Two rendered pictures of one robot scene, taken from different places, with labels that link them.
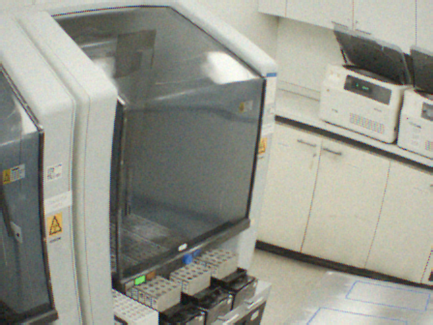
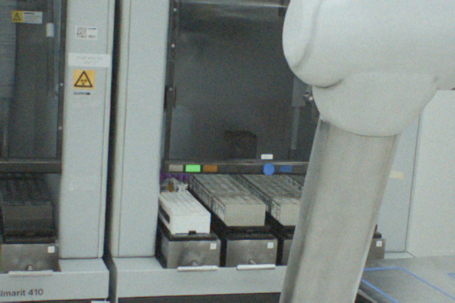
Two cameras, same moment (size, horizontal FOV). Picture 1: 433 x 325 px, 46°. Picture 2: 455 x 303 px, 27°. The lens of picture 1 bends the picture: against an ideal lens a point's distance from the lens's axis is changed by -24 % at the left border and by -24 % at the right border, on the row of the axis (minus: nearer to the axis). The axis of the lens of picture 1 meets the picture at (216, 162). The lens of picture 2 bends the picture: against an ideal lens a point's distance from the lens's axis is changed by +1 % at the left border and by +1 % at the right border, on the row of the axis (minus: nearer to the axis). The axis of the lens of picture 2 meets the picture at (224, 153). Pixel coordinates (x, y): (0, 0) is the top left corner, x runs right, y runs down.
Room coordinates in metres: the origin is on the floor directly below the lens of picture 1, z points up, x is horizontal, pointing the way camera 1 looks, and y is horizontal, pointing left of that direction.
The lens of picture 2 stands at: (-0.37, -1.50, 1.48)
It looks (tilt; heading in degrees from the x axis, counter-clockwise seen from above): 11 degrees down; 43
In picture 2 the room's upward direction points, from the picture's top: 4 degrees clockwise
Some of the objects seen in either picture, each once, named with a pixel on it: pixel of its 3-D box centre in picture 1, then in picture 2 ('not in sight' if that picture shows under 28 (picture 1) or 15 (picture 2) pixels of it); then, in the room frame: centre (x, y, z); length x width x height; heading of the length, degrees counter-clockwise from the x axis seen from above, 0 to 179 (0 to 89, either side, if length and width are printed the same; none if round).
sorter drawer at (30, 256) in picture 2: not in sight; (20, 218); (1.04, 0.57, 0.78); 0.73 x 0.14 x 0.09; 60
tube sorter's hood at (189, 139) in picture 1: (122, 117); (256, 43); (1.59, 0.26, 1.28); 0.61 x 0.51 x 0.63; 150
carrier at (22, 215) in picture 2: not in sight; (28, 216); (0.93, 0.36, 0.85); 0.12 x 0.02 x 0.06; 150
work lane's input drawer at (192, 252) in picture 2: not in sight; (166, 217); (1.39, 0.37, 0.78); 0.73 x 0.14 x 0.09; 60
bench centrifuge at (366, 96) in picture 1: (372, 80); not in sight; (3.64, -0.93, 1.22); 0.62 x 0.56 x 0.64; 148
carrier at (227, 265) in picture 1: (225, 267); not in sight; (1.67, -0.06, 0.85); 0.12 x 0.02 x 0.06; 149
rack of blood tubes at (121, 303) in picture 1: (105, 304); (178, 210); (1.33, 0.25, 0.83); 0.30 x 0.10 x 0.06; 60
